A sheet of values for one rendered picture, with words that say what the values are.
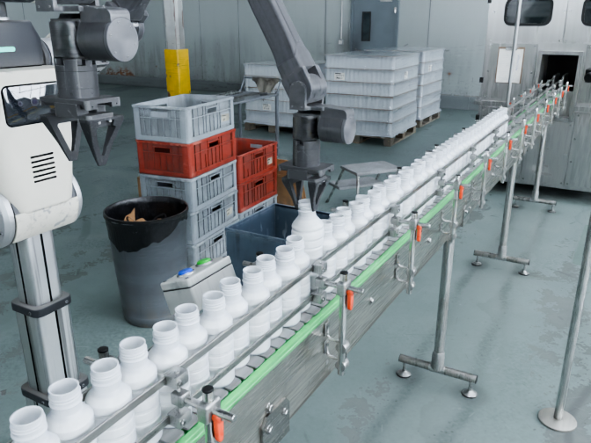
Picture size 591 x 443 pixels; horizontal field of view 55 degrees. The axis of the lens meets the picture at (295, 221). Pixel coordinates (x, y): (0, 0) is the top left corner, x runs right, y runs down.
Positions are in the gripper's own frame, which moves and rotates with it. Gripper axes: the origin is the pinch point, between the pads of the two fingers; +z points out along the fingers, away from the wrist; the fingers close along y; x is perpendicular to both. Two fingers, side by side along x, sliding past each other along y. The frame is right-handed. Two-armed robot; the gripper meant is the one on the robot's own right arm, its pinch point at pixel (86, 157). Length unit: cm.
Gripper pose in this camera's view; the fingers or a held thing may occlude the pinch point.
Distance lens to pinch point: 92.3
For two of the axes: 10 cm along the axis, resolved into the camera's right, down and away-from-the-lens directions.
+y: 8.7, 1.7, -4.6
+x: 4.9, -2.8, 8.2
